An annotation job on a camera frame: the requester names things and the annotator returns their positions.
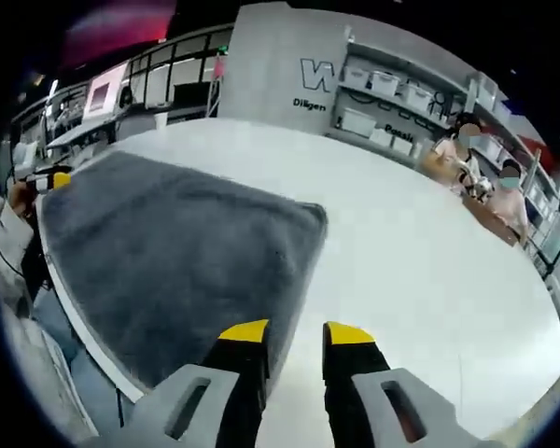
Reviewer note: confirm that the pink cloth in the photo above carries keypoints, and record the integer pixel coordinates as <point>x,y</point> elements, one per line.
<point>220,67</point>

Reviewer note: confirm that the black monitor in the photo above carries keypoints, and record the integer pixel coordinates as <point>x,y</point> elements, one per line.
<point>191,93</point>

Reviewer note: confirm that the white projection screen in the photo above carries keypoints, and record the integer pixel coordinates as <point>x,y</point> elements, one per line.
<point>120,74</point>

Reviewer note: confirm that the grey fluffy towel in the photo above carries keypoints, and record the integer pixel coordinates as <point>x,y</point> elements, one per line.
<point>177,256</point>

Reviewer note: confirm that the person's legs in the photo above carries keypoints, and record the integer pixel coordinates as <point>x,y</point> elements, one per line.
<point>79,345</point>

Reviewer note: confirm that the wooden tray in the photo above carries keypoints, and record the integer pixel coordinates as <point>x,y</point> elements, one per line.
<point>490,219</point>

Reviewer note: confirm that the white paper cup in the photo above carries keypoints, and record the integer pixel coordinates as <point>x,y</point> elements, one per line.
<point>161,120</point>

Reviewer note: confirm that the person in white coat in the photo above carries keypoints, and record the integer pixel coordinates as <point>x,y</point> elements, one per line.
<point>42,373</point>

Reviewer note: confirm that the grey desk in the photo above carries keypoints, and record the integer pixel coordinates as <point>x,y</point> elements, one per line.
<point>74,135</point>

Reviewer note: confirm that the person's left hand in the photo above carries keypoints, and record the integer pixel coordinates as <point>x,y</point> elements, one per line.
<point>22,200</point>

